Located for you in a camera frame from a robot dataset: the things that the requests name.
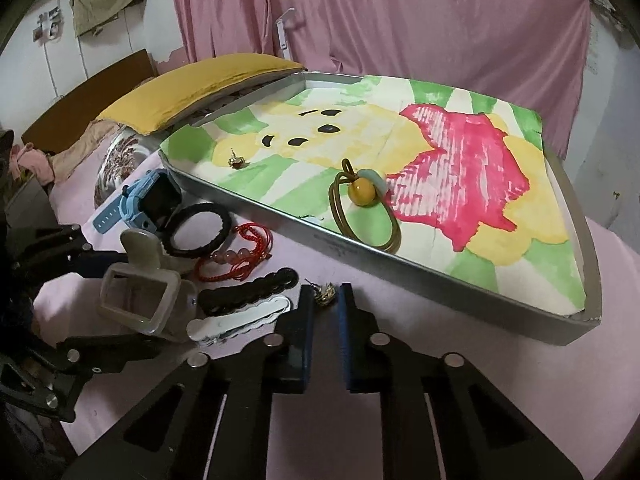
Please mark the silver metal tray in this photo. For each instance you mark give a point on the silver metal tray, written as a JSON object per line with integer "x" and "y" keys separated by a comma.
{"x": 400, "y": 280}

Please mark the wall photos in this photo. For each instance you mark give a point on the wall photos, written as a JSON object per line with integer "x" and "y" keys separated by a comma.
{"x": 47, "y": 22}

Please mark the olive hanging garment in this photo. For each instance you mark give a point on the olive hanging garment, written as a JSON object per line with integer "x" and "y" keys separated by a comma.
{"x": 110, "y": 0}

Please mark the crumpled pink cloth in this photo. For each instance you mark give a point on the crumpled pink cloth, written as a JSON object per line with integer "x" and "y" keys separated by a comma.
{"x": 30, "y": 160}

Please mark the black wavy hair clip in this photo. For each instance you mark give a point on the black wavy hair clip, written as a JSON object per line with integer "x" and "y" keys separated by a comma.
{"x": 240, "y": 294}

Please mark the beige floral pillow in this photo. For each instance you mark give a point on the beige floral pillow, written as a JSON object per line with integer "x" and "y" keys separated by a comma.
{"x": 75, "y": 150}

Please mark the wooden headboard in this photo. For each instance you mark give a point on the wooden headboard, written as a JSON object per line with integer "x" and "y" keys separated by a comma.
{"x": 75, "y": 105}

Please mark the white floral pillow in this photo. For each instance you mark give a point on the white floral pillow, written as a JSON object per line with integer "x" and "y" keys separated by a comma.
{"x": 120, "y": 155}

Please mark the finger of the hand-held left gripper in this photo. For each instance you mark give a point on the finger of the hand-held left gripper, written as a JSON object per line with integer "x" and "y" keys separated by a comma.
{"x": 110, "y": 352}
{"x": 75, "y": 247}

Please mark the yellow pillow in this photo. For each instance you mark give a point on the yellow pillow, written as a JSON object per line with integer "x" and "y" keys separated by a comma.
{"x": 200, "y": 85}

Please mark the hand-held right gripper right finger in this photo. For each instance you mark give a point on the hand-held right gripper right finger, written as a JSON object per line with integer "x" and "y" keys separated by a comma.
{"x": 345, "y": 342}

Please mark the pink curtain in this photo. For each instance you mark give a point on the pink curtain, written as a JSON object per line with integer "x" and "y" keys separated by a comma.
{"x": 400, "y": 25}

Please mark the pink bed sheet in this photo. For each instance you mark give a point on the pink bed sheet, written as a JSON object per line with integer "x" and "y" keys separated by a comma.
{"x": 450, "y": 360}

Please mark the beige watch band case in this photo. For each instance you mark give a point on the beige watch band case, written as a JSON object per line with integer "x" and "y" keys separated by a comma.
{"x": 170, "y": 305}

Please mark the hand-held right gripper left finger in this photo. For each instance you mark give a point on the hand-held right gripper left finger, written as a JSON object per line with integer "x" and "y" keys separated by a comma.
{"x": 306, "y": 332}

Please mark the small metal earring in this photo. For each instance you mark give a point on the small metal earring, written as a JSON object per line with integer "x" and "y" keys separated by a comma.
{"x": 235, "y": 161}
{"x": 324, "y": 294}

